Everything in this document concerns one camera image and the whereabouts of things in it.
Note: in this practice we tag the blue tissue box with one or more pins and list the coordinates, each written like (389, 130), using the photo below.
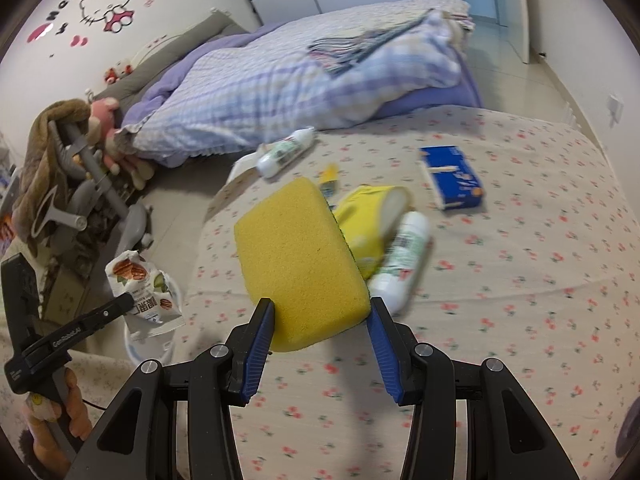
(460, 175)

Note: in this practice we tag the grey plastic rack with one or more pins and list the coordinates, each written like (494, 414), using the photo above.
(95, 170)

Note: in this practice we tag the white wall socket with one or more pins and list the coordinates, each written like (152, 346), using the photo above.
(614, 107)

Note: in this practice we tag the small red white plush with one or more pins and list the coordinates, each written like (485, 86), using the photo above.
(117, 71)

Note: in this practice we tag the pink cat wall sticker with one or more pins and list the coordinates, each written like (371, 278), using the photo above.
(107, 2)

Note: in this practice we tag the striped grey cloth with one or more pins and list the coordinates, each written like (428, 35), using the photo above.
(360, 45)

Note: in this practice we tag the cherry print bed sheet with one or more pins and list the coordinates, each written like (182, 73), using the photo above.
(500, 285)

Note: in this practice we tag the white green tube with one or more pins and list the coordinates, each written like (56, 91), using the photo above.
(285, 152)

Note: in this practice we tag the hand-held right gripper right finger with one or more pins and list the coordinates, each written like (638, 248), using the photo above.
(381, 355)

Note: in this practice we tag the person's left hand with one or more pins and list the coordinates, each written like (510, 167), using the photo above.
(77, 405)

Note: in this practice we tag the pink plush toy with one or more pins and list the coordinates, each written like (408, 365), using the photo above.
(107, 115)

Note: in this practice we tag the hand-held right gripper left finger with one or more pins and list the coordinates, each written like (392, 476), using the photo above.
(260, 350)

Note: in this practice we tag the white waste bin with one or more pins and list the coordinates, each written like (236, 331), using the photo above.
(150, 350)

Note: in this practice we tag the yellow sponge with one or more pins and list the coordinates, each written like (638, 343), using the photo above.
(295, 260)

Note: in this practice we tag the nut snack bag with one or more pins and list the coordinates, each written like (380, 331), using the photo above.
(135, 275)

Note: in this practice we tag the brown towel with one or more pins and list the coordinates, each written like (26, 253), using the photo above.
(37, 160)

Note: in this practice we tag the plaid purple quilt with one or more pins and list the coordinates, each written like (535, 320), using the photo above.
(260, 85)

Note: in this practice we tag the purple blanket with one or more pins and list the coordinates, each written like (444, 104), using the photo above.
(435, 97)

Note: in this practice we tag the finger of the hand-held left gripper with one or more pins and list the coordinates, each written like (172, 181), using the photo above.
(20, 290)
(95, 316)

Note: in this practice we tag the small yellow packet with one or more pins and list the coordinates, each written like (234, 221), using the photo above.
(329, 180)

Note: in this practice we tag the white plastic bottle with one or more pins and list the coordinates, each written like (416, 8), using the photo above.
(400, 270)

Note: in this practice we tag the white yellow fluffy charm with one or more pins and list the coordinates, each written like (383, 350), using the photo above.
(41, 405)

